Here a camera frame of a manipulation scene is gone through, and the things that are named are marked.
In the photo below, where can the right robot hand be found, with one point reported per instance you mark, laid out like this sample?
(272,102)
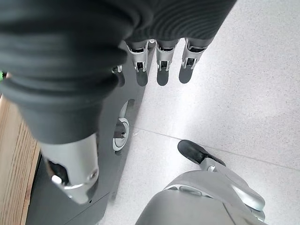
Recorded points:
(70,47)

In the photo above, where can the grey caster wheel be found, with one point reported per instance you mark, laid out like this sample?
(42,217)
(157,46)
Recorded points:
(121,134)

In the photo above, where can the wooden table top edge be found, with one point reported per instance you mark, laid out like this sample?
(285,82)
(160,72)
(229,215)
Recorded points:
(16,164)

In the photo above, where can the dark robot foot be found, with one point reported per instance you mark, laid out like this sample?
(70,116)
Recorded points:
(197,152)

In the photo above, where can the silver robot leg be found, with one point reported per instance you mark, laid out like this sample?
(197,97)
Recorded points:
(201,197)

